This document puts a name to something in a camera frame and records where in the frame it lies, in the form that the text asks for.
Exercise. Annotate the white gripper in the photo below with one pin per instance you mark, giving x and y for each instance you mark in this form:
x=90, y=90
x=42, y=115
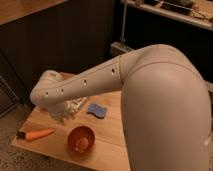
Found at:
x=66, y=110

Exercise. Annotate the orange carrot-like pepper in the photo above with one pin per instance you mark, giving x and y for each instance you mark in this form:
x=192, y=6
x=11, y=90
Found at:
x=33, y=135

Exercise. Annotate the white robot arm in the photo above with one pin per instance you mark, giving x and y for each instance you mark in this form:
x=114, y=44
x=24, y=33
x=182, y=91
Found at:
x=165, y=105

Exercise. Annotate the blue sponge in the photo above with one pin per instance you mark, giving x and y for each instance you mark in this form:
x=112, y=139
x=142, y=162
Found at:
x=97, y=110

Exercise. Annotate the red-brown bowl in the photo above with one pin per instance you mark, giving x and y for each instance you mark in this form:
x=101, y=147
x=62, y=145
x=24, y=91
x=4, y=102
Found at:
x=81, y=139

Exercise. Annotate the wooden cabinet counter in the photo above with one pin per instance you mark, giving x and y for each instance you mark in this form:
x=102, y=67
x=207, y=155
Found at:
x=70, y=37

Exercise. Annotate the metal shelf rack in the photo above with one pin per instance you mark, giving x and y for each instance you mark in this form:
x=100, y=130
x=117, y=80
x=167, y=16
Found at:
x=144, y=25

